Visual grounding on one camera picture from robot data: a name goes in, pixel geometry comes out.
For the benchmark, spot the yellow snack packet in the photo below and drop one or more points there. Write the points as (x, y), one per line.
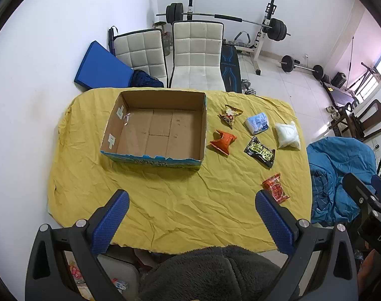
(229, 116)

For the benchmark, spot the cardboard box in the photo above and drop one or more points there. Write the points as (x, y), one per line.
(159, 131)

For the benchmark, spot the black wipes packet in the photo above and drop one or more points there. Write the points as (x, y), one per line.
(259, 151)

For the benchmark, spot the long barbell with black plates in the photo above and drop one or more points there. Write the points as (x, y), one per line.
(276, 28)

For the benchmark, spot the black weight bench pad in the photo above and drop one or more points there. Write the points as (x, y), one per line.
(230, 69)

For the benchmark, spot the blue gym mat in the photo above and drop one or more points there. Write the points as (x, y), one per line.
(99, 67)

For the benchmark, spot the large white padded chair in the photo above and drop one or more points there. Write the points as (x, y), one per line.
(196, 53)

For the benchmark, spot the dark blue cloth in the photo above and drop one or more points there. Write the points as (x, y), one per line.
(146, 80)

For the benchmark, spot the dark wooden chair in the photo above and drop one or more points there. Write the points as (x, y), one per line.
(371, 116)

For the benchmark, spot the black exercise machine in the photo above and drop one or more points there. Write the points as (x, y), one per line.
(339, 89)

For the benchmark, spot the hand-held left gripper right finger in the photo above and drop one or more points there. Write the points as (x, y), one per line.
(273, 222)

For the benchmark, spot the grey stool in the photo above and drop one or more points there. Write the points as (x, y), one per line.
(121, 276)

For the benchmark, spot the white weight rack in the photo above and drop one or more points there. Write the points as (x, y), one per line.
(261, 47)

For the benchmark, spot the short barbell with black plates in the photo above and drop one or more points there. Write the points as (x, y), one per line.
(286, 62)

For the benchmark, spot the white soft plastic pack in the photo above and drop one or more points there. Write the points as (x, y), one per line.
(287, 135)

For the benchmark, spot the small white padded chair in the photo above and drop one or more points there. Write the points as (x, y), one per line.
(141, 53)

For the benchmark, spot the grey fleece clothing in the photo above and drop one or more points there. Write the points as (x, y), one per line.
(209, 276)

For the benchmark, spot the blue jacket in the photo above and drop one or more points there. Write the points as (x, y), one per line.
(334, 169)

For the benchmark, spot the orange snack packet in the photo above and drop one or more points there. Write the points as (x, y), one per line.
(223, 141)

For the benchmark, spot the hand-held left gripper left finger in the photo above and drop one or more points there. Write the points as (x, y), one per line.
(112, 222)

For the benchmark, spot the metal dumbbell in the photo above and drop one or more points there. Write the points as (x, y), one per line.
(248, 86)

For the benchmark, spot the blue tissue pack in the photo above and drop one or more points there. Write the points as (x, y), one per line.
(257, 124)

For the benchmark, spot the red snack packet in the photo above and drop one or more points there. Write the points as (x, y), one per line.
(275, 188)

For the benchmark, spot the yellow tablecloth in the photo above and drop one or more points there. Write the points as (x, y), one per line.
(177, 194)

